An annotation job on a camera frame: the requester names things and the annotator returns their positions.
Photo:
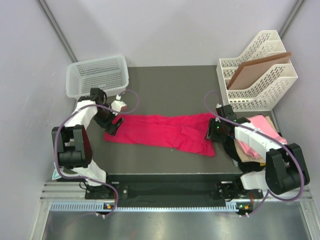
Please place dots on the beige folded t shirt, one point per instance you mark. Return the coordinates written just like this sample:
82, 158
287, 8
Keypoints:
246, 155

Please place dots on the pink folded t shirt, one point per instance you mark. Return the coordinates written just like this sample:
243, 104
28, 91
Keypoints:
262, 122

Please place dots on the black folded t shirt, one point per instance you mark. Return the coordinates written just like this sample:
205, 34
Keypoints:
246, 167

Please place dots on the cream perforated file organizer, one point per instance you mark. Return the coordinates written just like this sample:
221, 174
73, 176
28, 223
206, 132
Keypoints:
270, 87

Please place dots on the white perforated plastic basket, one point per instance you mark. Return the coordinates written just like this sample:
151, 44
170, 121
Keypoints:
109, 74

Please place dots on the red t shirt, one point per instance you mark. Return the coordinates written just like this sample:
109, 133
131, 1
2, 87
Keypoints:
185, 133

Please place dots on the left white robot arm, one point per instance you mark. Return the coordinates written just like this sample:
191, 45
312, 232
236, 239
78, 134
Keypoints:
71, 141

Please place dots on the teal and white hanger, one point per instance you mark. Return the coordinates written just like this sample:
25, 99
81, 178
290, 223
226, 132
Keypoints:
55, 174

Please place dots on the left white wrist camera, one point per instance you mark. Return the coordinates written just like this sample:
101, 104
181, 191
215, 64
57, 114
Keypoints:
118, 105

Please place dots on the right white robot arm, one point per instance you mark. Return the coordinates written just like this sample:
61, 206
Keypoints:
285, 167

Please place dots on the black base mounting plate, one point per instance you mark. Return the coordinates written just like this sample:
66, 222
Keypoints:
180, 190

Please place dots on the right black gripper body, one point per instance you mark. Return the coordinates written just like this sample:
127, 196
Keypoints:
216, 131

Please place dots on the brown cardboard sheet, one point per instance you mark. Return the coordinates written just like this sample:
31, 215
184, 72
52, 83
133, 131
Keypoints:
250, 71

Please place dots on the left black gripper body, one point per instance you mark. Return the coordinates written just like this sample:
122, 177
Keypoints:
104, 117

